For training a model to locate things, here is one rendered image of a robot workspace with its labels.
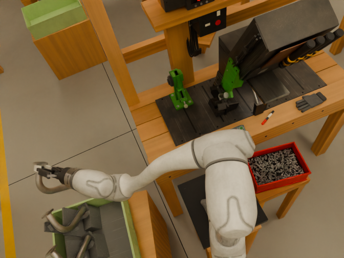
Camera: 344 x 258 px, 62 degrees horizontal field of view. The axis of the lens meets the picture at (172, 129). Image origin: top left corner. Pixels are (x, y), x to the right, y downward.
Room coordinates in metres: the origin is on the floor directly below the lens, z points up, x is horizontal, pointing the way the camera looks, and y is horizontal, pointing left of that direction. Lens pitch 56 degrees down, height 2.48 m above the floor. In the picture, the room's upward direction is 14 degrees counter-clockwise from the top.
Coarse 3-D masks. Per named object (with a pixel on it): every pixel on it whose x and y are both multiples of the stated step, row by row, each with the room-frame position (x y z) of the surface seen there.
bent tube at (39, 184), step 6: (36, 162) 0.74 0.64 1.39; (42, 162) 0.74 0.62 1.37; (36, 174) 0.69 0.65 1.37; (36, 180) 0.67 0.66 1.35; (42, 186) 0.65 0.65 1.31; (60, 186) 0.68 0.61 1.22; (66, 186) 0.68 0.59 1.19; (42, 192) 0.63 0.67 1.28; (48, 192) 0.64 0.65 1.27; (54, 192) 0.64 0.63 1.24
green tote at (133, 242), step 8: (88, 200) 0.68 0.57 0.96; (96, 200) 0.68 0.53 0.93; (104, 200) 0.69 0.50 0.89; (72, 208) 0.67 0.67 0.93; (128, 208) 0.63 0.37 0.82; (56, 216) 0.66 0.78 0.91; (128, 216) 0.56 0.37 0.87; (128, 224) 0.50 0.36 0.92; (128, 232) 0.45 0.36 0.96; (56, 240) 0.51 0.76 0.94; (64, 240) 0.53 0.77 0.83; (136, 240) 0.44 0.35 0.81; (56, 248) 0.47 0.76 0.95; (64, 248) 0.48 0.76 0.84; (136, 248) 0.38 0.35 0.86; (64, 256) 0.44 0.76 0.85; (136, 256) 0.33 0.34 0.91
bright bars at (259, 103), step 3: (252, 90) 1.08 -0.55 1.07; (255, 96) 1.04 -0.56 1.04; (255, 99) 1.03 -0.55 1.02; (255, 102) 1.02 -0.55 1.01; (258, 102) 1.01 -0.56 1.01; (261, 102) 1.01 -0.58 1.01; (255, 105) 1.00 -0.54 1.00; (258, 105) 1.00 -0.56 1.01; (261, 105) 1.00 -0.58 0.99; (264, 105) 1.00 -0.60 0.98; (255, 108) 1.00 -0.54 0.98; (258, 108) 1.00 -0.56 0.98; (261, 108) 1.00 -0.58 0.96; (255, 111) 0.99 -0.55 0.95; (258, 111) 1.00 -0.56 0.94; (261, 111) 1.00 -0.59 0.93; (255, 114) 0.99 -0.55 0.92; (258, 114) 1.00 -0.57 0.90
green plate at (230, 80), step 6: (228, 60) 1.19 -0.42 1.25; (228, 66) 1.17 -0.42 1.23; (228, 72) 1.15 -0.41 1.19; (234, 72) 1.10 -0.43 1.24; (222, 78) 1.19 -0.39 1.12; (228, 78) 1.13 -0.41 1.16; (234, 78) 1.08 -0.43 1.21; (222, 84) 1.17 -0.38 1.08; (228, 84) 1.11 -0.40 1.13; (234, 84) 1.09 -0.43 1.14; (240, 84) 1.10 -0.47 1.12; (228, 90) 1.10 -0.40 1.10
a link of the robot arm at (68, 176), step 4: (72, 168) 0.61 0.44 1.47; (76, 168) 0.61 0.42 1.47; (80, 168) 0.61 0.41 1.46; (68, 172) 0.59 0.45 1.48; (72, 172) 0.59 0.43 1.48; (64, 176) 0.58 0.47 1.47; (68, 176) 0.57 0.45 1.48; (72, 176) 0.56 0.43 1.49; (64, 180) 0.57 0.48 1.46; (68, 180) 0.56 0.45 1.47; (68, 184) 0.55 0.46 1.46; (72, 188) 0.53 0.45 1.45
